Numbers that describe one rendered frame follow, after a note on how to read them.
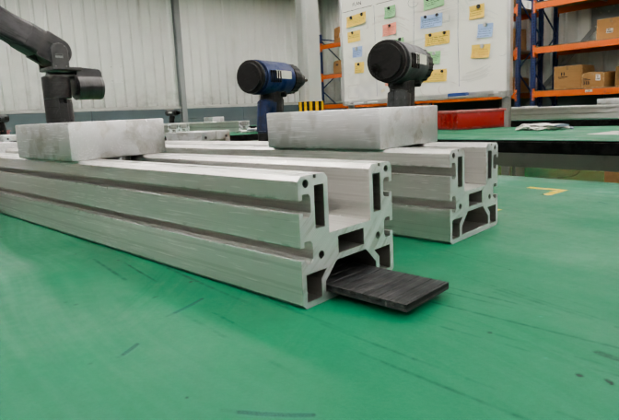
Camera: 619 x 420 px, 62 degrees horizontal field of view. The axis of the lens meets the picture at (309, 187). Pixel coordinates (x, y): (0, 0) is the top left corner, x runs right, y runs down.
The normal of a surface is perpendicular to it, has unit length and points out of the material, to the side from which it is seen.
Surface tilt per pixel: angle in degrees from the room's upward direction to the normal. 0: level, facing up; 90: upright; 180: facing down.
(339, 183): 90
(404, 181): 90
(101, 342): 0
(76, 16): 90
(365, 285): 0
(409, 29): 90
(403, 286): 0
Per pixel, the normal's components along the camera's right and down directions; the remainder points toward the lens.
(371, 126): -0.68, 0.14
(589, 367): -0.04, -0.99
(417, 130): 0.72, 0.07
